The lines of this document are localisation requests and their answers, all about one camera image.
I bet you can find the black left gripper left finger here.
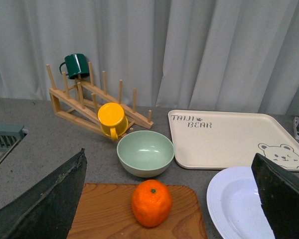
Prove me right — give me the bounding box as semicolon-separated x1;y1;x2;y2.
0;149;87;239

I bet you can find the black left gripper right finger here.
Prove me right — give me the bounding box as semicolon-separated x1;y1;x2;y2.
251;153;299;239

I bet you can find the white round plate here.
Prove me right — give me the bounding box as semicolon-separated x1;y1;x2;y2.
206;167;275;239

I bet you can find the orange fruit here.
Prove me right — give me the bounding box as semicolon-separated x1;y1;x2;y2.
131;179;172;228

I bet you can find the wooden cutting board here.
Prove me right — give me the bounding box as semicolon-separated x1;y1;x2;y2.
67;183;207;239

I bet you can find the green dish drainer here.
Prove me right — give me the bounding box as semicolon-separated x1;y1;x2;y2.
0;123;26;164

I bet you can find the beige bear tray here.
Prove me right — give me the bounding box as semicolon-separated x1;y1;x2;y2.
168;110;299;172

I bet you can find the wooden dish rack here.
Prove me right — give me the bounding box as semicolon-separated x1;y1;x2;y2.
46;62;153;140

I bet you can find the green bowl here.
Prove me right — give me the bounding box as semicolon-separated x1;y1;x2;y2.
117;130;174;178

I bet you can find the yellow mug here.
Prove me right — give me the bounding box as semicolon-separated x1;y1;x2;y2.
98;103;129;140

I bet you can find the grey curtain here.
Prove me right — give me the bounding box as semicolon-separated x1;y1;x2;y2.
0;0;299;115

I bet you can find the dark green mug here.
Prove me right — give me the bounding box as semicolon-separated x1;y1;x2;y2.
59;53;90;80

